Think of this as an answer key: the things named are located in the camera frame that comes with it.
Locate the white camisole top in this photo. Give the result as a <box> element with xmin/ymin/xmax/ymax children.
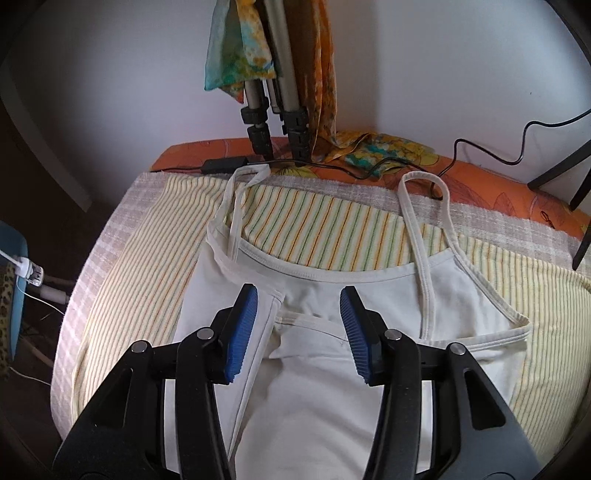
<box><xmin>174</xmin><ymin>165</ymin><xmax>531</xmax><ymax>479</ymax></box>

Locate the yellow striped bed cover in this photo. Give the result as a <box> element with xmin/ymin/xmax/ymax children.
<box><xmin>50</xmin><ymin>167</ymin><xmax>590</xmax><ymax>479</ymax></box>

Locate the white clip desk lamp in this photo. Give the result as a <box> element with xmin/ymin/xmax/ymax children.
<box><xmin>1</xmin><ymin>251</ymin><xmax>69</xmax><ymax>305</ymax></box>

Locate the leopard print cloth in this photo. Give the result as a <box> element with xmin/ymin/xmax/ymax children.
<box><xmin>0</xmin><ymin>263</ymin><xmax>16</xmax><ymax>379</ymax></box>

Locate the blue chair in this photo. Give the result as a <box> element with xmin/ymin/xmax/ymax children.
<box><xmin>1</xmin><ymin>222</ymin><xmax>28</xmax><ymax>360</ymax></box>

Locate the black power adapter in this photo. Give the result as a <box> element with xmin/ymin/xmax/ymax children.
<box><xmin>200</xmin><ymin>156</ymin><xmax>249</xmax><ymax>175</ymax></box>

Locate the folded silver tripod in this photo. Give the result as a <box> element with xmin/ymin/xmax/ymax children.
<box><xmin>240</xmin><ymin>0</ymin><xmax>311</xmax><ymax>166</ymax></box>

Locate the black ring light cable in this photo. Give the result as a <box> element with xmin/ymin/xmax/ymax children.
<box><xmin>248</xmin><ymin>108</ymin><xmax>591</xmax><ymax>200</ymax></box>

